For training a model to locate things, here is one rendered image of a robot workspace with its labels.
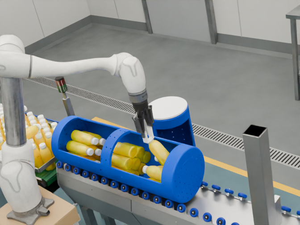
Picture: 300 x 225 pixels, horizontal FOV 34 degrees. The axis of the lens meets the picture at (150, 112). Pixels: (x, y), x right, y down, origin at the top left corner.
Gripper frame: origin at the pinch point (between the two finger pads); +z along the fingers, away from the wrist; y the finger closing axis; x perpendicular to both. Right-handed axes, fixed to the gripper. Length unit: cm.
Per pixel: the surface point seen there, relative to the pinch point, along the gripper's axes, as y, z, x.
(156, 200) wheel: -10.8, 31.6, -6.3
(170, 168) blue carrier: -9.6, 8.2, -19.1
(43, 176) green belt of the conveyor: -17, 38, 78
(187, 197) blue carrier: -4.8, 28.8, -21.6
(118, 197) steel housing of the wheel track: -12.1, 38.9, 20.9
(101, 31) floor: 357, 127, 406
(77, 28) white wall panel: 351, 122, 452
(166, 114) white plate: 51, 24, 31
